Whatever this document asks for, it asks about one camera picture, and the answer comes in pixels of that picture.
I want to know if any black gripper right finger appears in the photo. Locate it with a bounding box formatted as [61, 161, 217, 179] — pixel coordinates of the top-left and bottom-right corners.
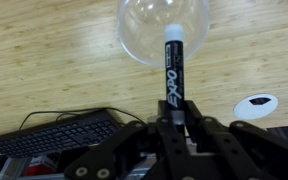
[184, 99, 288, 180]

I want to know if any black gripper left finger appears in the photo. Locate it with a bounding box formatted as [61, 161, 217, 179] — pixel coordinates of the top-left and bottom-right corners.
[63, 99, 186, 180]

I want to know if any black Expo marker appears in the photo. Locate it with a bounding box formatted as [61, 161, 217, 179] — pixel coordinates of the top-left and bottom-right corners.
[163, 23, 186, 126]

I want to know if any clear plastic cup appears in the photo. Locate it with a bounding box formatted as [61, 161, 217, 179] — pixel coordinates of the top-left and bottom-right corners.
[116, 0, 212, 68]

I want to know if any white round desk grommet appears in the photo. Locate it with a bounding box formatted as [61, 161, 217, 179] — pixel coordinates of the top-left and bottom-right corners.
[232, 93, 280, 121]

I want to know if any black computer keyboard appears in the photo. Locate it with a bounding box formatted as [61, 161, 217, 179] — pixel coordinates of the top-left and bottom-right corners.
[0, 109, 122, 159]

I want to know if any black keyboard cable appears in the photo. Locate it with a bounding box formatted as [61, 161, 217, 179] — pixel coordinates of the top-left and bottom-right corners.
[18, 106, 149, 132]

